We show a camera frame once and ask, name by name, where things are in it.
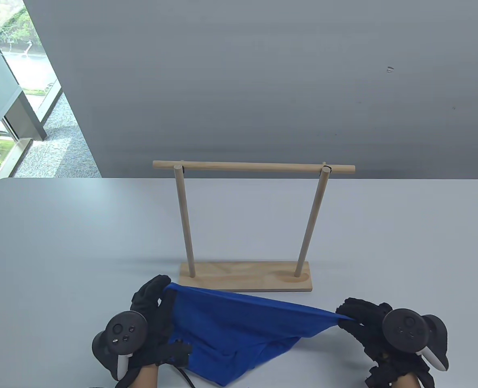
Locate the person's right hand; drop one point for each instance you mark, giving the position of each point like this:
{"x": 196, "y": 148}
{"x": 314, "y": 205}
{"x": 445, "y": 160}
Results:
{"x": 364, "y": 323}

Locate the person's left hand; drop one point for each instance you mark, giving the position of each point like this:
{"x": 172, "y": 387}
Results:
{"x": 160, "y": 323}

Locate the blue square towel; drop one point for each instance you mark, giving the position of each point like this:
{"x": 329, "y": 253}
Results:
{"x": 238, "y": 323}

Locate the wooden desktop rack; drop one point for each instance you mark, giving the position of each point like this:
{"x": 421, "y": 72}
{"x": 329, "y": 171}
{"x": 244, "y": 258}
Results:
{"x": 243, "y": 277}

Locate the person's left forearm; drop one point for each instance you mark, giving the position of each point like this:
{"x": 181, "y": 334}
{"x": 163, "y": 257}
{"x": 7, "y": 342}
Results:
{"x": 146, "y": 378}

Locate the person's right forearm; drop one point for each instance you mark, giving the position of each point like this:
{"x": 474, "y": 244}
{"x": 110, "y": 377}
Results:
{"x": 403, "y": 382}

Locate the white desktop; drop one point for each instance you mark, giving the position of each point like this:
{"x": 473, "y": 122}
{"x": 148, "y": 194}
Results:
{"x": 61, "y": 250}

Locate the black left hand controller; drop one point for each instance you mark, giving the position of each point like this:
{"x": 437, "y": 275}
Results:
{"x": 123, "y": 331}

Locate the black hand controller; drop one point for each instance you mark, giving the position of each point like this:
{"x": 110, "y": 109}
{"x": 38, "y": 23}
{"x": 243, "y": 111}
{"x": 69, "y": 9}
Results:
{"x": 123, "y": 331}
{"x": 404, "y": 329}

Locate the black right hand controller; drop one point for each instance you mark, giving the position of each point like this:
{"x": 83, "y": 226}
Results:
{"x": 404, "y": 329}

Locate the dark window frame post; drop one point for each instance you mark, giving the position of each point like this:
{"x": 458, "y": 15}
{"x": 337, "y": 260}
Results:
{"x": 26, "y": 117}

